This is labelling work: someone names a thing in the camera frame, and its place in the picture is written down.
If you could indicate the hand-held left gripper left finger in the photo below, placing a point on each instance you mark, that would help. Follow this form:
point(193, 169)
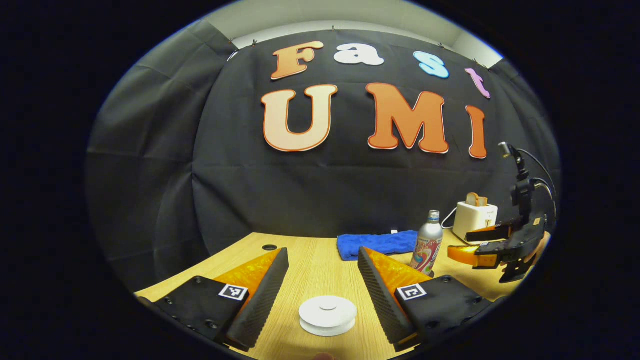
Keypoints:
point(257, 305)

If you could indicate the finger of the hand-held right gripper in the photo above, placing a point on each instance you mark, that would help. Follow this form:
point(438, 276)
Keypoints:
point(492, 233)
point(470, 255)

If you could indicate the silver water bottle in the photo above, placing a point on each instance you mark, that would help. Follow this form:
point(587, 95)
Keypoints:
point(430, 240)

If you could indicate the white toaster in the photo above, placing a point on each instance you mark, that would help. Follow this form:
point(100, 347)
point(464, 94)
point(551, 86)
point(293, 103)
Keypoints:
point(472, 217)

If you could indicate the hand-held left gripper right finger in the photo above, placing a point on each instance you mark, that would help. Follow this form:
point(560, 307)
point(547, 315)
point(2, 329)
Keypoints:
point(382, 300)

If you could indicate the blue cloth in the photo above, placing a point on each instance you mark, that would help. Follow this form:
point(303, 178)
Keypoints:
point(375, 244)

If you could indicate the black backdrop cloth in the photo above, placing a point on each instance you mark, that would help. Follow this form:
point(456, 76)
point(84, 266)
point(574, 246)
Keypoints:
point(325, 190)

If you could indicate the toast slice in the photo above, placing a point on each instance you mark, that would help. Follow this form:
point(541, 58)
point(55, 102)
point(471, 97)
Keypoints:
point(476, 200)

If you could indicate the white teacup lid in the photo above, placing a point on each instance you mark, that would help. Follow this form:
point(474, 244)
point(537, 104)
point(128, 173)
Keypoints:
point(327, 310)

